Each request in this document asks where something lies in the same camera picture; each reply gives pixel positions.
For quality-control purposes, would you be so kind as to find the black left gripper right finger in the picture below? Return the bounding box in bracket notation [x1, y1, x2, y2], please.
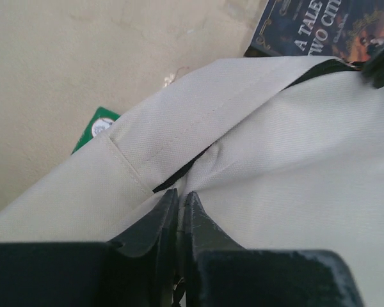
[184, 193, 364, 306]

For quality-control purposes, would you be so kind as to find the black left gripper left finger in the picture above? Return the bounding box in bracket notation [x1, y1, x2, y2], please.
[0, 189, 178, 306]

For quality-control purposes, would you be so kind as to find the dark tale of two cities book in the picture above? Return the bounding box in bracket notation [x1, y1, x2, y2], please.
[244, 0, 384, 62]

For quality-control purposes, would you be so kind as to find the beige canvas backpack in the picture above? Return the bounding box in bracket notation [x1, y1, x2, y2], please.
[0, 56, 384, 253]

